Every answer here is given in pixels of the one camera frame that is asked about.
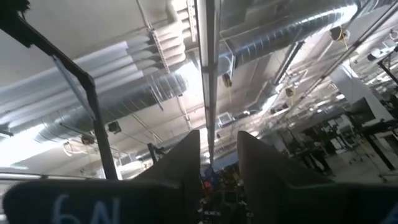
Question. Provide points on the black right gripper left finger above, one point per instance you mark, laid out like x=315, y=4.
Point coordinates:
x=149, y=199

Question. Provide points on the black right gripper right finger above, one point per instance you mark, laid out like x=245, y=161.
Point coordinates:
x=295, y=199

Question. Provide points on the black ceiling box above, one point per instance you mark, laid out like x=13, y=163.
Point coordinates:
x=114, y=127

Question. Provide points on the white ceiling vent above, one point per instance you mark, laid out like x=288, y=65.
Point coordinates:
x=225, y=119

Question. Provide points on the white column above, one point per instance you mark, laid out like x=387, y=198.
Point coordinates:
x=357, y=90

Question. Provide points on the large silver ventilation duct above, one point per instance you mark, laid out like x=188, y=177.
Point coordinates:
x=130, y=102

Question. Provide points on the black metal rig frame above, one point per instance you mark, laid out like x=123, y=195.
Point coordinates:
x=93, y=102

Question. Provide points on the long ceiling light rail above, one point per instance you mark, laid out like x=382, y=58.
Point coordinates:
x=209, y=77

